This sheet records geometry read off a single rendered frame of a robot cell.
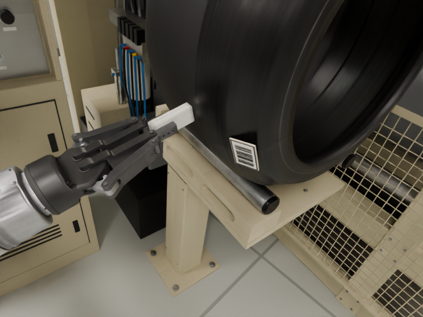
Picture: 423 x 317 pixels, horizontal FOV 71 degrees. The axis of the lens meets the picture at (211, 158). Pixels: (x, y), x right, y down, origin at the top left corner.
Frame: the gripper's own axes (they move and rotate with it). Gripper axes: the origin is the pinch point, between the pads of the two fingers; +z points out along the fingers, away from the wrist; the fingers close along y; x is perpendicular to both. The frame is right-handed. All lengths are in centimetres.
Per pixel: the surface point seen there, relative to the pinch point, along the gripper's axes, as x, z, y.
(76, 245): 91, -36, 58
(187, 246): 90, 3, 25
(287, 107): -3.9, 11.3, -12.3
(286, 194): 35.3, 23.7, -5.4
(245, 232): 27.7, 5.8, -9.9
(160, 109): 16.3, 7.6, 24.1
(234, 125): -2.2, 5.0, -8.9
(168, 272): 109, -8, 29
